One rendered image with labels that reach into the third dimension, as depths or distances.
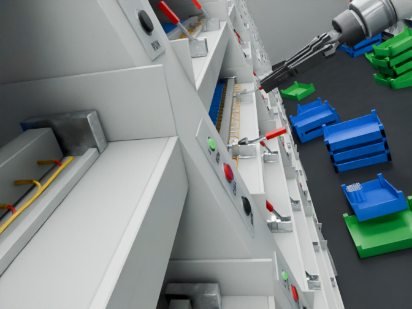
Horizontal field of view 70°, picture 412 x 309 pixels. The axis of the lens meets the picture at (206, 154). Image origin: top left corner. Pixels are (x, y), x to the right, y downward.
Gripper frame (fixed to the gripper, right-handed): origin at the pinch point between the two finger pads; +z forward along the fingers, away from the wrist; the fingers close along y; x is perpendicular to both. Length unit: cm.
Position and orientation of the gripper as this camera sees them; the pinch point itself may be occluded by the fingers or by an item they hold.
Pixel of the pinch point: (274, 79)
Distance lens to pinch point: 76.1
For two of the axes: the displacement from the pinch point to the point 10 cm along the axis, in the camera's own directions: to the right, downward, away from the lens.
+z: -7.8, 4.9, 3.9
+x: -6.2, -7.1, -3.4
